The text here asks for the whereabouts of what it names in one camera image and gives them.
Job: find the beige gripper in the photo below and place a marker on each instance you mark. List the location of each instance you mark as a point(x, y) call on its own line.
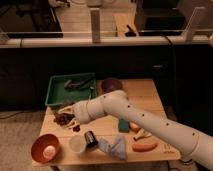
point(80, 112)

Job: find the dark grape bunch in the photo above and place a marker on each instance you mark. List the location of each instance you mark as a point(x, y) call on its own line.
point(63, 119)

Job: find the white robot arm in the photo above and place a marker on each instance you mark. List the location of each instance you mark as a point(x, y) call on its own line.
point(190, 142)

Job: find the white paper cup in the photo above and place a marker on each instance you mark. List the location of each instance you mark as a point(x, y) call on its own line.
point(77, 144)

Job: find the grey black brush block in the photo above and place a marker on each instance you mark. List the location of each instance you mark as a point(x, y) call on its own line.
point(66, 103)

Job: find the green plastic tray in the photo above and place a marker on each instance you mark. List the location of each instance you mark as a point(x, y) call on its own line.
point(57, 94)

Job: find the black metal can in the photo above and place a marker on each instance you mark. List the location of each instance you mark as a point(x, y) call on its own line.
point(90, 138)

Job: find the dark tool in tray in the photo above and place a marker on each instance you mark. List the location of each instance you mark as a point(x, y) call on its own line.
point(70, 85)

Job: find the red bowl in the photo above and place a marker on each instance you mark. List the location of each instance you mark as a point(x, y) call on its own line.
point(40, 144)

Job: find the white egg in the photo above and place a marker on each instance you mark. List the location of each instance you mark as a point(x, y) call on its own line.
point(49, 152)

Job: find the purple bowl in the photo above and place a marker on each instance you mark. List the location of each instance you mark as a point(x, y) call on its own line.
point(111, 84)

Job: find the green sponge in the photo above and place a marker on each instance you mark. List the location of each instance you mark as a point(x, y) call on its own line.
point(123, 126)

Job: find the blue grey cloth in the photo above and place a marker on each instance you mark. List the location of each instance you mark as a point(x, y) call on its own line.
point(117, 149)

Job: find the yellow red peach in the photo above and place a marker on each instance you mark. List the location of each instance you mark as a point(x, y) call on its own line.
point(134, 127)

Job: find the banana peel toy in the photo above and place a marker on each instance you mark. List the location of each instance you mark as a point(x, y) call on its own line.
point(142, 134)

